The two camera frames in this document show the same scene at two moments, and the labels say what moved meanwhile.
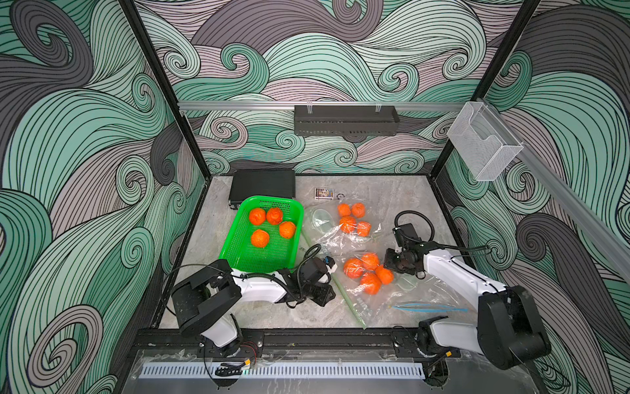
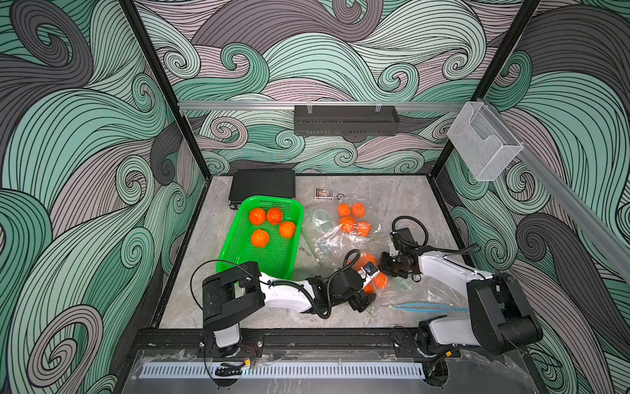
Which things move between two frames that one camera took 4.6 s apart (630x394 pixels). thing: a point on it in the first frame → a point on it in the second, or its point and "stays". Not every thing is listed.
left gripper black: (325, 290) → (361, 303)
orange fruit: (287, 229) stays
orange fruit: (260, 238) stays
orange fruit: (274, 216) stays
